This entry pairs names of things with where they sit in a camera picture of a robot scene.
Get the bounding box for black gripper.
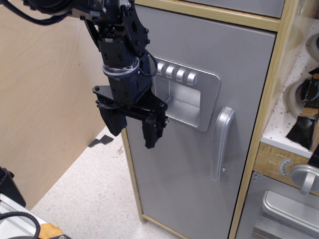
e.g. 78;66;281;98
93;73;169;149

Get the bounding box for silver fridge door handle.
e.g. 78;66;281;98
210;107;235;182

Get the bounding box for grey toy fridge door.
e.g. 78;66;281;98
127;6;276;239

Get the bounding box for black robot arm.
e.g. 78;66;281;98
1;0;168;148

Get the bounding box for black floor tape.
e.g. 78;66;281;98
88;135;114;148

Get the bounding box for silver ice dispenser panel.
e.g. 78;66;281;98
152;58;221;132

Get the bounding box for plywood board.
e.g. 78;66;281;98
0;7;108;209

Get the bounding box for wooden toy kitchen cabinet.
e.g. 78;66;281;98
122;0;319;239

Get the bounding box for white speckled toy countertop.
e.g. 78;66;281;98
261;19;319;158

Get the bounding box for grey toy oven door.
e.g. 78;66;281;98
236;172;319;239

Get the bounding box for grey freezer door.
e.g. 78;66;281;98
191;0;285;18

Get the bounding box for silver oven knob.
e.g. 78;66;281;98
289;164;319;196

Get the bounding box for aluminium frame rail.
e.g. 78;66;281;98
0;194;46;239

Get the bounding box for black braided cable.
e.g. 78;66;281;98
0;212;41;239

